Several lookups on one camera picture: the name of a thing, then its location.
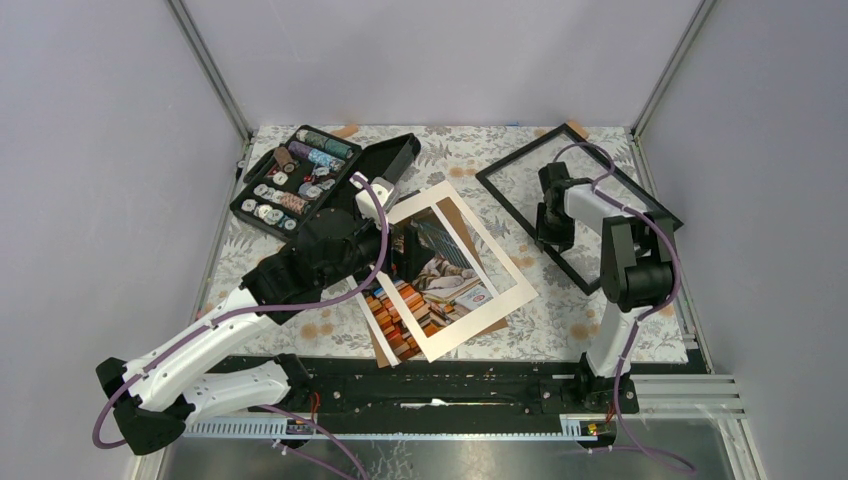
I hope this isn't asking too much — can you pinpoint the purple cable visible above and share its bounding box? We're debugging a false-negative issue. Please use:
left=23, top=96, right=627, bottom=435
left=553, top=141, right=700, bottom=478
left=91, top=173, right=391, bottom=480

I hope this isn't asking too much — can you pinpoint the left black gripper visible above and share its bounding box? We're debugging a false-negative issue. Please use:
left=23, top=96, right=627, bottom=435
left=319, top=207, right=436, bottom=290

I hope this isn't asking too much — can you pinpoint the right wooden cork piece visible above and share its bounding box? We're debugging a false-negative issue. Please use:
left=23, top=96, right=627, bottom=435
left=566, top=120, right=590, bottom=140

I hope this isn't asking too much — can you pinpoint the left wooden cork piece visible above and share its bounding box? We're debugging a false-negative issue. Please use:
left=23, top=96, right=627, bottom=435
left=331, top=124, right=359, bottom=139

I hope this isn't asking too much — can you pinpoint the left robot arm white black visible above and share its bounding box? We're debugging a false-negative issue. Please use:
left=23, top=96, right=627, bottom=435
left=91, top=173, right=398, bottom=456

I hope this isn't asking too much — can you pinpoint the black picture frame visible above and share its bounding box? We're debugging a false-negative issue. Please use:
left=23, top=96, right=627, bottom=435
left=476, top=123, right=684, bottom=295

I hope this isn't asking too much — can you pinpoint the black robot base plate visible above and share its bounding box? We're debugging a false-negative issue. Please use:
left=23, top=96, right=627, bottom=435
left=182, top=354, right=708, bottom=436

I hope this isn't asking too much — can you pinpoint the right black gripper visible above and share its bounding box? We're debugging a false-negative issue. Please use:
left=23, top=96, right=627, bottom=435
left=532, top=203, right=574, bottom=255

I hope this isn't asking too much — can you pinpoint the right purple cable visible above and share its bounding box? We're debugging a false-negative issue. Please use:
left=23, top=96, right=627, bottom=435
left=553, top=141, right=700, bottom=478

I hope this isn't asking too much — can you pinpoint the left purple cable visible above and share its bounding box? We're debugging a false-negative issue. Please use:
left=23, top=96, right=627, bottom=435
left=91, top=173, right=391, bottom=480

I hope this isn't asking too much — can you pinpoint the wooden cork piece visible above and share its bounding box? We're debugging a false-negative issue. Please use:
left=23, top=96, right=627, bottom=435
left=566, top=120, right=590, bottom=140
left=331, top=124, right=359, bottom=139

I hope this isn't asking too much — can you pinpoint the brown cardboard backing board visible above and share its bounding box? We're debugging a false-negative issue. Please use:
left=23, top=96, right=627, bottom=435
left=360, top=198, right=511, bottom=367

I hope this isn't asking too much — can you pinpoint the white slotted cable duct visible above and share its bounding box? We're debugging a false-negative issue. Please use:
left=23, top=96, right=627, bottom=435
left=183, top=415, right=599, bottom=443

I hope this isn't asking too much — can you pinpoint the black open poker chip case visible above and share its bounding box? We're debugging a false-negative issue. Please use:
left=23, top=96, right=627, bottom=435
left=229, top=125, right=421, bottom=240

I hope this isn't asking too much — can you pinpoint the floral patterned table mat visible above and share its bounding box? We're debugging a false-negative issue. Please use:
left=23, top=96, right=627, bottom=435
left=196, top=126, right=688, bottom=370

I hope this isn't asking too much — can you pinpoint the cream paper mat board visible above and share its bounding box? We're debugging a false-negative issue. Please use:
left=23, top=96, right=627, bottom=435
left=358, top=182, right=538, bottom=367

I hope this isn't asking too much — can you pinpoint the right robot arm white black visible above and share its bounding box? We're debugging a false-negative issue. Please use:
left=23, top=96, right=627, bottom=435
left=535, top=162, right=680, bottom=412

